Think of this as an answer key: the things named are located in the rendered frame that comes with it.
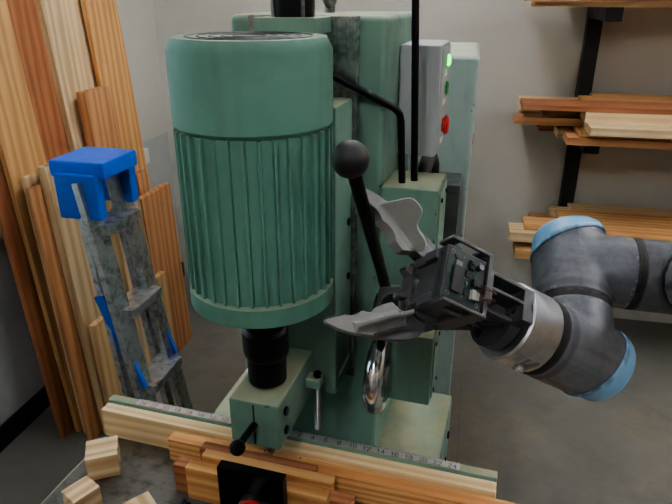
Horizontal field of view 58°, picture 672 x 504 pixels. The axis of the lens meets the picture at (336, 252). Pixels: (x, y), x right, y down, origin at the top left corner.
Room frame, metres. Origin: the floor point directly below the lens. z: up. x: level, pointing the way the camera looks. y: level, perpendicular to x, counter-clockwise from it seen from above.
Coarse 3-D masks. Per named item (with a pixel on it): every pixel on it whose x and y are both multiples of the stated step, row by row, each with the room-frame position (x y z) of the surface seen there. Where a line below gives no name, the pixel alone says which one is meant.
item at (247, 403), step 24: (288, 360) 0.72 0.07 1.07; (312, 360) 0.74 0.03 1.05; (240, 384) 0.66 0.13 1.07; (288, 384) 0.66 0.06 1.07; (240, 408) 0.63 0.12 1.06; (264, 408) 0.62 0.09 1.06; (288, 408) 0.63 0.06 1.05; (240, 432) 0.63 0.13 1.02; (264, 432) 0.62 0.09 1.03; (288, 432) 0.63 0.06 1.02
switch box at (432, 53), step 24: (408, 48) 0.90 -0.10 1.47; (432, 48) 0.89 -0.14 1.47; (408, 72) 0.90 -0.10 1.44; (432, 72) 0.89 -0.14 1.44; (408, 96) 0.89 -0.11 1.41; (432, 96) 0.88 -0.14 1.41; (408, 120) 0.89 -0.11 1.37; (432, 120) 0.88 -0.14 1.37; (408, 144) 0.89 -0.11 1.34; (432, 144) 0.88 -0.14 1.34
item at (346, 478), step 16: (176, 432) 0.72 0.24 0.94; (176, 448) 0.70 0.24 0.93; (192, 448) 0.70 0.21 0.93; (256, 448) 0.69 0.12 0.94; (320, 464) 0.65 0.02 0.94; (336, 480) 0.63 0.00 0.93; (352, 480) 0.63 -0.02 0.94; (368, 480) 0.62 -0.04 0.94; (384, 480) 0.62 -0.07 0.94; (400, 480) 0.62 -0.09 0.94; (368, 496) 0.62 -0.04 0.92; (384, 496) 0.61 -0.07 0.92; (400, 496) 0.61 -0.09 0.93; (416, 496) 0.60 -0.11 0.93; (432, 496) 0.60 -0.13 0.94; (448, 496) 0.60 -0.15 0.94; (464, 496) 0.60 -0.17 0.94; (480, 496) 0.60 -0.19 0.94
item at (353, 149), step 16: (352, 144) 0.52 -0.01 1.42; (336, 160) 0.52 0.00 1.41; (352, 160) 0.51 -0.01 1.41; (368, 160) 0.52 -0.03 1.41; (352, 176) 0.52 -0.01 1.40; (352, 192) 0.56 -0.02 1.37; (368, 208) 0.57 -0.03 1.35; (368, 224) 0.59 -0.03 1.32; (368, 240) 0.61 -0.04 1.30; (384, 272) 0.67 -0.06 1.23
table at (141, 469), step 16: (128, 448) 0.73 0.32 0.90; (144, 448) 0.73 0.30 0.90; (160, 448) 0.73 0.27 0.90; (80, 464) 0.70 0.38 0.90; (128, 464) 0.70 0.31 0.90; (144, 464) 0.70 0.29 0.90; (160, 464) 0.70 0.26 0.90; (64, 480) 0.67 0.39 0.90; (96, 480) 0.67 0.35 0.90; (112, 480) 0.67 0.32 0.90; (128, 480) 0.67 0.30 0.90; (144, 480) 0.67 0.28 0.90; (160, 480) 0.67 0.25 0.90; (48, 496) 0.64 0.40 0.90; (112, 496) 0.64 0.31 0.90; (128, 496) 0.64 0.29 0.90; (160, 496) 0.64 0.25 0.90; (176, 496) 0.64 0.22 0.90
